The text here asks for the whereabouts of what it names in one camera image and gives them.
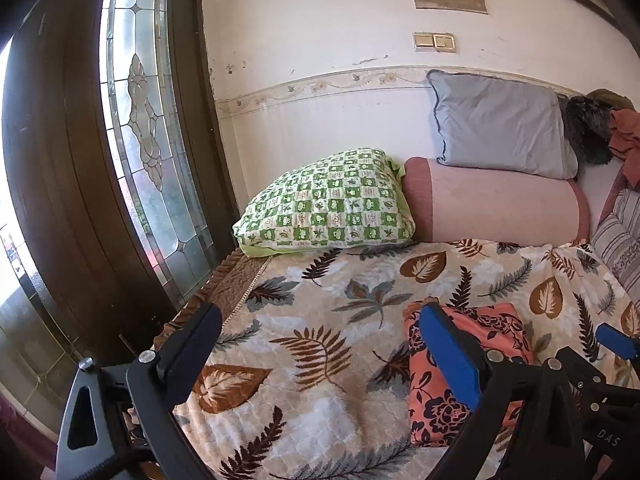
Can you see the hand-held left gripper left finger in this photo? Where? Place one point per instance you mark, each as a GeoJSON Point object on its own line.
{"type": "Point", "coordinates": [192, 345]}

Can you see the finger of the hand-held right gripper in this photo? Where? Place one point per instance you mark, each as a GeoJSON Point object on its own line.
{"type": "Point", "coordinates": [605, 382]}
{"type": "Point", "coordinates": [620, 342]}

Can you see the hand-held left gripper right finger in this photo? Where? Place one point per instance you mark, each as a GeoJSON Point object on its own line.
{"type": "Point", "coordinates": [450, 355]}

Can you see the orange black floral garment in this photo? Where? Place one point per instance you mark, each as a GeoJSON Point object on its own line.
{"type": "Point", "coordinates": [500, 330]}

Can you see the brown quilted bedspread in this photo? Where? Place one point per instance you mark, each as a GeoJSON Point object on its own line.
{"type": "Point", "coordinates": [230, 285]}

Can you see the grey striped cushion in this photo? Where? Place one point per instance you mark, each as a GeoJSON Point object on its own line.
{"type": "Point", "coordinates": [620, 245]}

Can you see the leaf print quilted blanket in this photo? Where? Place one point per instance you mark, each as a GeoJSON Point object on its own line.
{"type": "Point", "coordinates": [325, 340]}

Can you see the pink bolster pillow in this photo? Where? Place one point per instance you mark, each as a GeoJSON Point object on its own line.
{"type": "Point", "coordinates": [500, 210]}

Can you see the pale maroon-edged cushion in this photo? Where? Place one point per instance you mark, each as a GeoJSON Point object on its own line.
{"type": "Point", "coordinates": [597, 185]}

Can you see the green checked pillow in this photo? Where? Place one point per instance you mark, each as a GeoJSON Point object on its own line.
{"type": "Point", "coordinates": [325, 205]}

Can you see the rust coloured cloth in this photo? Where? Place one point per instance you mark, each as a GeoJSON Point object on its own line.
{"type": "Point", "coordinates": [625, 132]}

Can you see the dark furry cloth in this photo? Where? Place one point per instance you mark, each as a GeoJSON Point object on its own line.
{"type": "Point", "coordinates": [587, 130]}

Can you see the wooden door with stained glass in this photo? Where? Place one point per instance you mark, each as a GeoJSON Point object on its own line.
{"type": "Point", "coordinates": [65, 160]}

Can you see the grey pillow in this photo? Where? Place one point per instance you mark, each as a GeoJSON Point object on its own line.
{"type": "Point", "coordinates": [500, 125]}

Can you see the gold double light switch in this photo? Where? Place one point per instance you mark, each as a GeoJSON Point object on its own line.
{"type": "Point", "coordinates": [434, 42]}

